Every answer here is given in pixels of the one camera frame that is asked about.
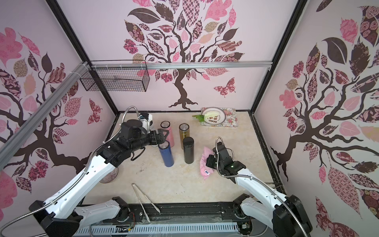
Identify pink towel cloth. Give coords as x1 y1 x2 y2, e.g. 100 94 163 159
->
199 147 214 180

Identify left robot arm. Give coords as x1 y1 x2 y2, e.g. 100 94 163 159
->
29 119 169 237

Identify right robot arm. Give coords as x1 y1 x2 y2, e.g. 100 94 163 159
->
206 137 313 237

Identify blue thermos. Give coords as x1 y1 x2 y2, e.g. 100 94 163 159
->
158 141 174 167

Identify pink thermos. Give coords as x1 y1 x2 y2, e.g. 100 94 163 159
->
160 120 175 147

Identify white thermos black lid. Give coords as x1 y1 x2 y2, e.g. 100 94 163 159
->
140 112 158 149

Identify gold thermos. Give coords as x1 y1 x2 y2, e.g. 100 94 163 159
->
179 123 190 149

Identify floral rectangular tray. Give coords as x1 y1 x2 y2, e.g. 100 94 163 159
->
200 108 238 128

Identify white round plate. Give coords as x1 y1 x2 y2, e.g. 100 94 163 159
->
201 107 226 125

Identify toy napa cabbage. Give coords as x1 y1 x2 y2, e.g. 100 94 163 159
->
204 111 220 123

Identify horizontal aluminium back bar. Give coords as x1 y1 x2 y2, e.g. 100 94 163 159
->
91 61 272 70

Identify metal tongs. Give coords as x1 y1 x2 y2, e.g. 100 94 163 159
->
131 183 161 223

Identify diagonal aluminium left bar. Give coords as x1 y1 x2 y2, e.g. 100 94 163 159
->
1 62 90 170

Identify left metal cable conduit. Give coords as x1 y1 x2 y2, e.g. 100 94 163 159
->
0 106 149 237

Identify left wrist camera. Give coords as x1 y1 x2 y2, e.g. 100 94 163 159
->
139 112 153 127

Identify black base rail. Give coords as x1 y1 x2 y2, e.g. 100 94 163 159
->
54 200 311 237

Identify black wire basket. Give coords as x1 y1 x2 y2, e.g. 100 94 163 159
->
80 59 150 92

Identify white slotted cable duct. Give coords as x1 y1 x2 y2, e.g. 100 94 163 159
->
74 222 239 237

